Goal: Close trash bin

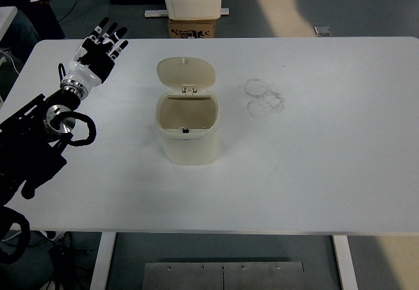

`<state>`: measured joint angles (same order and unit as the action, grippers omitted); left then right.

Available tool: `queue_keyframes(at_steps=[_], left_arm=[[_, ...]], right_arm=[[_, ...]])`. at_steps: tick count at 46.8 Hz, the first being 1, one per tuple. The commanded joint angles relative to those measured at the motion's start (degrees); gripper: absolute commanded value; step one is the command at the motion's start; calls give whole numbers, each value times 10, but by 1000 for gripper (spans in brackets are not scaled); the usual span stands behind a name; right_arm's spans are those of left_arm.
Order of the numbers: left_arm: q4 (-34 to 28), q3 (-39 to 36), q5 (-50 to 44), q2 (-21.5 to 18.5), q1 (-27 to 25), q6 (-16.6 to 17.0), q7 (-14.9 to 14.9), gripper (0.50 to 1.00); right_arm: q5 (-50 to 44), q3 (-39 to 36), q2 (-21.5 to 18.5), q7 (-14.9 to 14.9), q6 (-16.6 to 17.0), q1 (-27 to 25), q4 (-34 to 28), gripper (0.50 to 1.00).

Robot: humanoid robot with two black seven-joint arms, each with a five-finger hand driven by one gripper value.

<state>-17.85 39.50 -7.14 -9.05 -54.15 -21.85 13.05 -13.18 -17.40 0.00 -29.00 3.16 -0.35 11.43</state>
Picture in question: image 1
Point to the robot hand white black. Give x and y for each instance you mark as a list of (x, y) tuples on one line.
[(83, 72)]

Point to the cream trash bin lid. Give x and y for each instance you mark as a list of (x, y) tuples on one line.
[(185, 72)]

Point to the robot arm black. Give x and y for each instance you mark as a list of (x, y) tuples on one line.
[(31, 146)]

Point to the cream trash bin body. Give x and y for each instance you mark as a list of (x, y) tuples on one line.
[(190, 146)]

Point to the person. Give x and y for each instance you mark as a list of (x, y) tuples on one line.
[(29, 21)]

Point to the white flat stand foot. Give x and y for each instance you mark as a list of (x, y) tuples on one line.
[(157, 13)]

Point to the white side table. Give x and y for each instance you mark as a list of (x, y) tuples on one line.
[(6, 16)]

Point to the brown cardboard box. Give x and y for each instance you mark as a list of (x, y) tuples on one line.
[(191, 28)]

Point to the white table leg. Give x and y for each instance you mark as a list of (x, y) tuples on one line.
[(102, 260), (345, 264)]

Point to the grey floor socket plate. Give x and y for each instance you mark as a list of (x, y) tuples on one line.
[(322, 30)]

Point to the grey metal plate with screws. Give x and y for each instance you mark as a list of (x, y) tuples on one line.
[(222, 277)]

